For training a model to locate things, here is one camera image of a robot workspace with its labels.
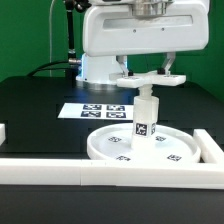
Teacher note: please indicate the white round table top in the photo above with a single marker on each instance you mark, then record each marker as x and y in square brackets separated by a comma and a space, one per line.
[168, 145]

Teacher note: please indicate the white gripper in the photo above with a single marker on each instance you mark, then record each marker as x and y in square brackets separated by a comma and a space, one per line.
[131, 27]

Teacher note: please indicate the white left fence rail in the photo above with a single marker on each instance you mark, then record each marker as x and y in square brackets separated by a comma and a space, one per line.
[2, 134]

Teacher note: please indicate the white fence rail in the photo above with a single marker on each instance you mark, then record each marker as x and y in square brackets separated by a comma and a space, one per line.
[109, 173]
[2, 134]
[210, 151]

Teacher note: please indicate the white right fence rail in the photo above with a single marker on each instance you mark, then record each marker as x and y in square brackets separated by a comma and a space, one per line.
[210, 151]

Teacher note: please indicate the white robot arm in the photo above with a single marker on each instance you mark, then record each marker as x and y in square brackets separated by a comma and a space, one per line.
[101, 72]

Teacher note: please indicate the white marker sheet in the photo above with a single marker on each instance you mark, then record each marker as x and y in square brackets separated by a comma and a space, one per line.
[96, 111]

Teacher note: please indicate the white cross-shaped table base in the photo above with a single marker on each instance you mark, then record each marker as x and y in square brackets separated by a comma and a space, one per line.
[145, 81]

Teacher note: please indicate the white front fence rail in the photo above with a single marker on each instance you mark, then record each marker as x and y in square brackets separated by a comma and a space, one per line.
[109, 173]

